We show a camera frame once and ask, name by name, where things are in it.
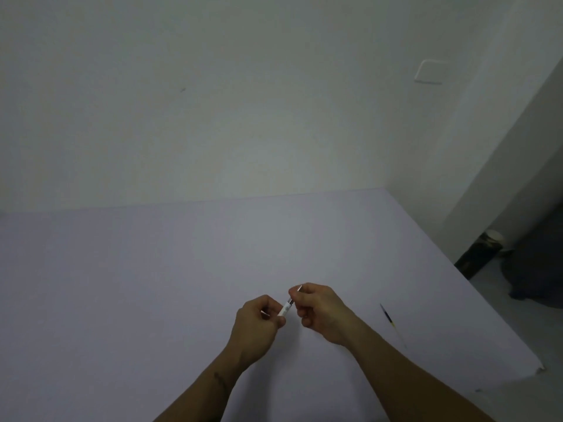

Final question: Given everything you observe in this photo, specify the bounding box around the person's left hand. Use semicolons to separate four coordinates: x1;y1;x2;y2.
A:
225;295;287;370

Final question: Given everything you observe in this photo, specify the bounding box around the person's right hand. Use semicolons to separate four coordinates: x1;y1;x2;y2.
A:
289;282;361;348

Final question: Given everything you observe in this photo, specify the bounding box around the thin pen refill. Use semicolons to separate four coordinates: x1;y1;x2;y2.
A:
379;302;409;349

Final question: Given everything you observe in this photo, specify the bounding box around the person's left forearm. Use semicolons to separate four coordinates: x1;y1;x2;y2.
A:
154;346;249;422

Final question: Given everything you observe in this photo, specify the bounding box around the person's right forearm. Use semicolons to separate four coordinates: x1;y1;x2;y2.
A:
345;322;498;422

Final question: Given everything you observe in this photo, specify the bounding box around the black trash bin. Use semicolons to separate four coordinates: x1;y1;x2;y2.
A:
455;230;504;281

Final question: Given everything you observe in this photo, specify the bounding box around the white wall switch plate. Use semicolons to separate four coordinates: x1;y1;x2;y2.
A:
413;59;450;86

